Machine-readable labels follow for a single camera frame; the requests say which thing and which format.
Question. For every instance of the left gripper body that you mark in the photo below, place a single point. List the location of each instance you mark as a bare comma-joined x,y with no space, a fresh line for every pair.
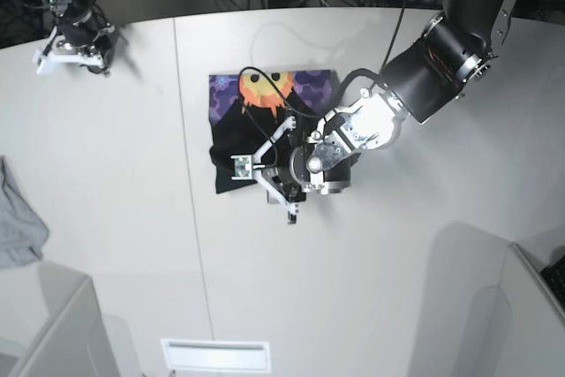
313,168

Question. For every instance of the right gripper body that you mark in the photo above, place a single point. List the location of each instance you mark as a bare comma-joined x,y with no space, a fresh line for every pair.
82,37

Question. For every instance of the black T-shirt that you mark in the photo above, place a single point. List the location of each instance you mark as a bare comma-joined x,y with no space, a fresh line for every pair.
246,108

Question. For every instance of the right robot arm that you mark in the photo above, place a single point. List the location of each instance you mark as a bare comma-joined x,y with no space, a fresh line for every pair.
73,10

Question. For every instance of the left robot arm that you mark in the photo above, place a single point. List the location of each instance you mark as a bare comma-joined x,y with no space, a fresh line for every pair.
456,46

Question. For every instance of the grey cloth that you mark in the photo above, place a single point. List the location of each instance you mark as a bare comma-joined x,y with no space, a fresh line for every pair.
23,232

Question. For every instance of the white slotted plate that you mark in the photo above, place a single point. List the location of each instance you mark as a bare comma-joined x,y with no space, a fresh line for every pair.
217,356

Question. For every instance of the black keyboard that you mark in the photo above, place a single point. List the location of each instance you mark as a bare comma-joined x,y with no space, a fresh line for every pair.
554,276

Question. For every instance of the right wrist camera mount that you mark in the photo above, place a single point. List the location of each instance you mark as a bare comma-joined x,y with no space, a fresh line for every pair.
48,57

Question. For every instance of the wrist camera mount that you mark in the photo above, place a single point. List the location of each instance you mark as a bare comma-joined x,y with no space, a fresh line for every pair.
48,57
265,165

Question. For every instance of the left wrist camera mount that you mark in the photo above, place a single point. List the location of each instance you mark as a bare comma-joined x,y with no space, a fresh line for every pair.
265,165

